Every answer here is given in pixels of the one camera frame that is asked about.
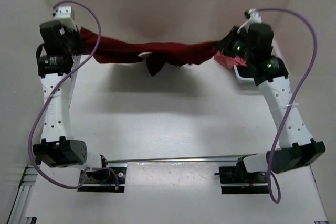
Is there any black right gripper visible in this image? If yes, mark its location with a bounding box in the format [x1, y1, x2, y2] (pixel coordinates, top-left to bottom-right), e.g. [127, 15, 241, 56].
[214, 27, 254, 63]

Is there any white plastic basket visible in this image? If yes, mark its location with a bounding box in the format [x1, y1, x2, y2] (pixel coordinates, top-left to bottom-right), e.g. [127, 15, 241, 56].
[233, 65, 255, 86]

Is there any dark red t-shirt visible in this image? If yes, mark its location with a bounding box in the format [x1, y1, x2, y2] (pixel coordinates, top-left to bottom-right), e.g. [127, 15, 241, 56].
[93, 37, 219, 76]

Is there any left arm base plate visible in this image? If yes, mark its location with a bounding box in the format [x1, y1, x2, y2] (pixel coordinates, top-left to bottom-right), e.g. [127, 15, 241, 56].
[77, 163, 127, 193]

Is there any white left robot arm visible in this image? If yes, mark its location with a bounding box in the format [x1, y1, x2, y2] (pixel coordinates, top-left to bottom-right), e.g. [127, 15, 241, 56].
[33, 20, 110, 182]

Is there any aluminium table edge rail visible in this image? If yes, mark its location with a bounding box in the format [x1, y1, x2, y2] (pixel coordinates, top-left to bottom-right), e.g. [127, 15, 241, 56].
[107, 154, 248, 163]

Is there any pink t-shirt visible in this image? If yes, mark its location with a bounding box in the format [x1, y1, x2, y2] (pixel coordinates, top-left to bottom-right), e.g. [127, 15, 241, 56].
[214, 51, 247, 70]

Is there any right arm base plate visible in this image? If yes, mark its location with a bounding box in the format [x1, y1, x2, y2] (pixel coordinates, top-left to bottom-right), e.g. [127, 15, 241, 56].
[214, 166, 269, 195]

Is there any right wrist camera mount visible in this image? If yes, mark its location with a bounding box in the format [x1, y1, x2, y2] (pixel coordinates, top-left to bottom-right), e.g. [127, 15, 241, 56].
[237, 9, 262, 33]

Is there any aluminium side frame rail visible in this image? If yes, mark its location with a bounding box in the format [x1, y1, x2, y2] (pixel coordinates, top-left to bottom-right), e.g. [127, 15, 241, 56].
[10, 56, 82, 224]

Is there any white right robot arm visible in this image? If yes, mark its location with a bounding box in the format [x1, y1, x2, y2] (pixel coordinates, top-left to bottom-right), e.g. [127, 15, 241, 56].
[217, 23, 326, 182]

